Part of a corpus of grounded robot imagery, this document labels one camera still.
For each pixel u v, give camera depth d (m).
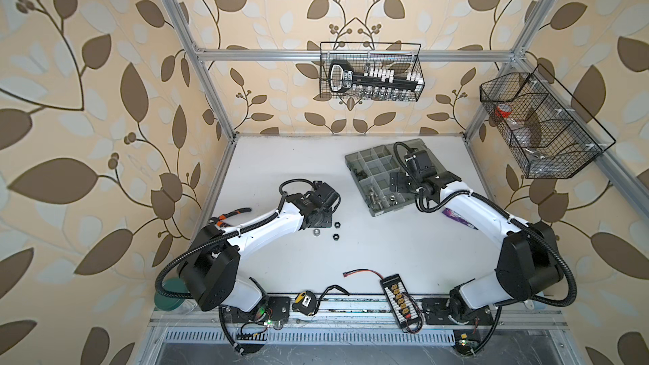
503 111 0.88
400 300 0.75
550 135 0.73
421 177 0.67
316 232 0.91
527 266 0.43
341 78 0.85
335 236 0.89
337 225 0.92
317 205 0.65
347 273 0.82
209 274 0.42
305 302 0.74
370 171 1.01
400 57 0.91
